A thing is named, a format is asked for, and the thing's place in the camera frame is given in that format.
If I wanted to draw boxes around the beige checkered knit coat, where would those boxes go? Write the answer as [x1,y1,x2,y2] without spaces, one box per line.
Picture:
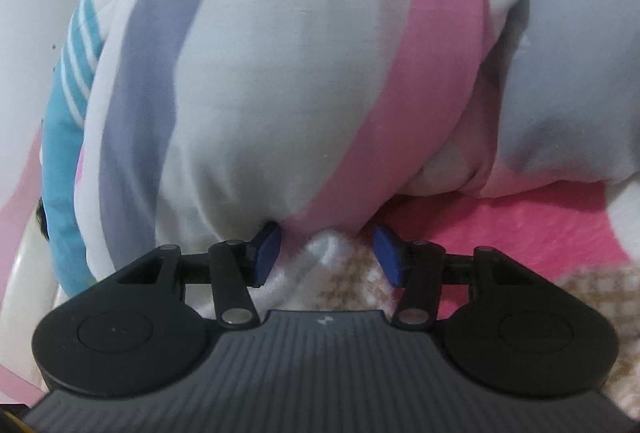
[194,227,640,414]

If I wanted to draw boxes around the pink floral bed sheet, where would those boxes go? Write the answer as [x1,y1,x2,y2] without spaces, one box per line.
[372,178,639,319]

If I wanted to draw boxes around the pink rabbit quilt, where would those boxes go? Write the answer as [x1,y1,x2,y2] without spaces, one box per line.
[74,0,639,279]

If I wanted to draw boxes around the sleeping person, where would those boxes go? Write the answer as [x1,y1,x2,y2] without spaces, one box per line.
[35,198,49,240]

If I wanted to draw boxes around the pink white headboard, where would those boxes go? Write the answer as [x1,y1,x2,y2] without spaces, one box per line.
[1,131,65,405]

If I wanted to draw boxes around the blue cartoon quilt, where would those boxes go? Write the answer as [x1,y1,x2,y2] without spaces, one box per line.
[41,0,104,297]

